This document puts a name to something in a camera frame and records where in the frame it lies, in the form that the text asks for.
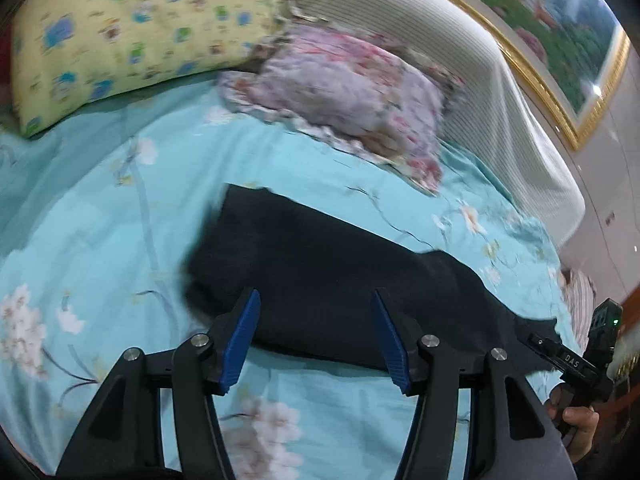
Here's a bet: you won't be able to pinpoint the white padded headboard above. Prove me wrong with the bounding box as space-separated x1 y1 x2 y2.
284 0 587 252

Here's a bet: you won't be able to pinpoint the blue floral bed sheet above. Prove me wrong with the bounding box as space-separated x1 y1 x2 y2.
0 69 581 480

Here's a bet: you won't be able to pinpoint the gold framed landscape painting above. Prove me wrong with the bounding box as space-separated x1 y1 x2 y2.
376 0 632 152

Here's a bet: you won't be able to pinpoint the person's right hand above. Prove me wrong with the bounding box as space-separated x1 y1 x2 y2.
547 389 599 467

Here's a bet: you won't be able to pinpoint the purple floral pillow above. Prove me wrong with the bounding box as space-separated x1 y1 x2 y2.
218 19 465 196

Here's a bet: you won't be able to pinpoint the striped cloth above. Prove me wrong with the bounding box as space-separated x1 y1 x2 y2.
559 268 599 354

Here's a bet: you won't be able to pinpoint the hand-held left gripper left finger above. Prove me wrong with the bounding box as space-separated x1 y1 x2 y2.
56 288 262 480

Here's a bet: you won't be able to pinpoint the yellow printed pillow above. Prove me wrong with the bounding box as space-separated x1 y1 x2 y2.
11 0 292 139

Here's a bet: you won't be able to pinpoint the black pants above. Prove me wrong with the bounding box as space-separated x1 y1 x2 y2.
181 183 577 480

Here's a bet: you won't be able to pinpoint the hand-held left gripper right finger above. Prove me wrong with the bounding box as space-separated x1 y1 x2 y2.
370 288 577 480

